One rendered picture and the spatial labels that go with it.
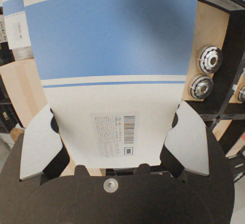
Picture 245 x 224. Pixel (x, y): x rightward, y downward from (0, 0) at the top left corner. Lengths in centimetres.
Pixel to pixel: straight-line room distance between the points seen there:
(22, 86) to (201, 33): 68
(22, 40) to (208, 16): 68
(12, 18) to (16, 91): 28
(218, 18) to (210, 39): 8
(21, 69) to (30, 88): 7
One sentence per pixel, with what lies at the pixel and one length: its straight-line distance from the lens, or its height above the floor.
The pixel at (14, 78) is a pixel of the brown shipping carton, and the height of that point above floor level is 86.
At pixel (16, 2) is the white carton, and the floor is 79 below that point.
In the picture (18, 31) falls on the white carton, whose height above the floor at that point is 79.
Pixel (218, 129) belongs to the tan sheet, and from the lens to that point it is 84.
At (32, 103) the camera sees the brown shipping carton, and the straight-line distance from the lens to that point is 54.
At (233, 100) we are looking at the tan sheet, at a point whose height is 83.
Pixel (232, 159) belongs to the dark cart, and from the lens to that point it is 207.
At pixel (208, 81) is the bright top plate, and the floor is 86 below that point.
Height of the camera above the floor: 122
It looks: 60 degrees down
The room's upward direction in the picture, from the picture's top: 175 degrees clockwise
